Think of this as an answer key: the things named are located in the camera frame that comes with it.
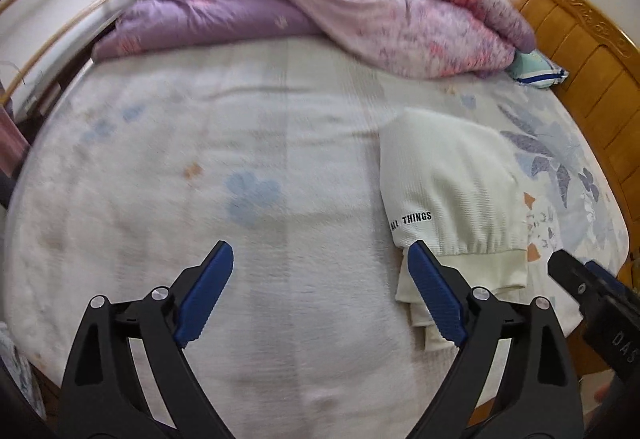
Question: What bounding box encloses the teal striped pillow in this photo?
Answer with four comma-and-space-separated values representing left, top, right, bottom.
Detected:
505, 50, 570, 91

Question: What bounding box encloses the white jacket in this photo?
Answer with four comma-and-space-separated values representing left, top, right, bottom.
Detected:
379, 108, 532, 352

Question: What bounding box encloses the purple floral quilt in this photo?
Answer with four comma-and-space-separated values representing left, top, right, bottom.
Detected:
91, 0, 537, 80

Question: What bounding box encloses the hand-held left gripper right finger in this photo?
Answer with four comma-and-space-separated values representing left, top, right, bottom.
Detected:
405, 240, 586, 439

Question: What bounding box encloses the wooden headboard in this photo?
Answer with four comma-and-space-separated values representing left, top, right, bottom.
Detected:
482, 0, 640, 280

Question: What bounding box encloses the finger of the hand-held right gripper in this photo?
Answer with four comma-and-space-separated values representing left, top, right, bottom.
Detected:
585, 260, 640, 301
547, 249, 617, 316

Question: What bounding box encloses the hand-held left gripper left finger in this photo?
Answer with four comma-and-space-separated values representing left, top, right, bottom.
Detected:
59, 240, 236, 439

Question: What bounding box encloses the bed with floral sheet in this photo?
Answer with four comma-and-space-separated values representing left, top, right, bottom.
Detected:
2, 36, 631, 439

